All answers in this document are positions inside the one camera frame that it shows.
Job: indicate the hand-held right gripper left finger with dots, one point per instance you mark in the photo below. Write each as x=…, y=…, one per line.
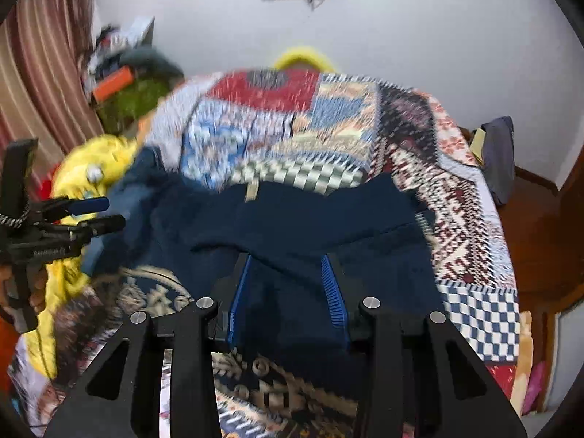
x=239, y=301

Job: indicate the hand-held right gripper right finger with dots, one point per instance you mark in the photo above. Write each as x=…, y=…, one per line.
x=335, y=296

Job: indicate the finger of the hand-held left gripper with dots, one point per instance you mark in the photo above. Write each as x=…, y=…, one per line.
x=89, y=205
x=100, y=226

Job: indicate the navy patterned hooded jacket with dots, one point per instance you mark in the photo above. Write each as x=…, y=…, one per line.
x=292, y=228

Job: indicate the pile of mixed clothes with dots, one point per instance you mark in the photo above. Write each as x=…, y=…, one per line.
x=132, y=50

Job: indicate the yellow garment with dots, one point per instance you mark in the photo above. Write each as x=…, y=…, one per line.
x=82, y=178

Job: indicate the red cloth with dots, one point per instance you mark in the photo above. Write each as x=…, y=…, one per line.
x=45, y=187

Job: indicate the blue garment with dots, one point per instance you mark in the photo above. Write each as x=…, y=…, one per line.
x=132, y=182

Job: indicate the green patterned cloth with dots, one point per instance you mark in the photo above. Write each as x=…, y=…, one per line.
x=132, y=100

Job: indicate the orange box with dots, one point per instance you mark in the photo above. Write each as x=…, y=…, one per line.
x=114, y=84

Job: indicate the striped red curtain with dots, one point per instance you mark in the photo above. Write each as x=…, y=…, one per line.
x=36, y=68

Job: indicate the patchwork bedspread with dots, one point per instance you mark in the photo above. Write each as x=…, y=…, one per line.
x=342, y=123

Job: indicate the yellow paper bag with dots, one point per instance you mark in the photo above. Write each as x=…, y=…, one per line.
x=478, y=146

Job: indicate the grey bag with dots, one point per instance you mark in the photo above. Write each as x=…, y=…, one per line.
x=497, y=155

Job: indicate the pink cloth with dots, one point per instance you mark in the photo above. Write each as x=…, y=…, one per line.
x=534, y=383

